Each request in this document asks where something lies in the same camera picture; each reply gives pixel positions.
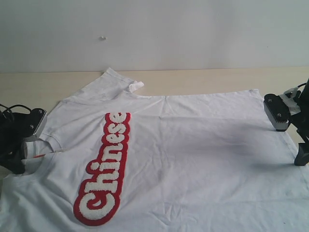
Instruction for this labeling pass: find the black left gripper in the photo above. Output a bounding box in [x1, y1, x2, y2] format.
[0, 111, 39, 175]

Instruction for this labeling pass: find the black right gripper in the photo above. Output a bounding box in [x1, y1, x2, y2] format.
[288, 81, 309, 166]

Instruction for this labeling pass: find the white t-shirt red lettering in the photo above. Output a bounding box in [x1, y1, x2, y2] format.
[0, 69, 309, 232]

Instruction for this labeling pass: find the orange label tag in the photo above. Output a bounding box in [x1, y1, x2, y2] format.
[32, 154, 45, 159]

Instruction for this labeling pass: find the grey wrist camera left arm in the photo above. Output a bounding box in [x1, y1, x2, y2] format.
[22, 108, 47, 142]

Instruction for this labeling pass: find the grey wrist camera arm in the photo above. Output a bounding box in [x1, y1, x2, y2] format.
[264, 94, 290, 131]
[22, 108, 47, 142]

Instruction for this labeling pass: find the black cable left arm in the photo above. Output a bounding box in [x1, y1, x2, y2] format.
[0, 103, 32, 119]

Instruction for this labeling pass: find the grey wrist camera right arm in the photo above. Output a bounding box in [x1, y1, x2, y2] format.
[264, 94, 290, 131]

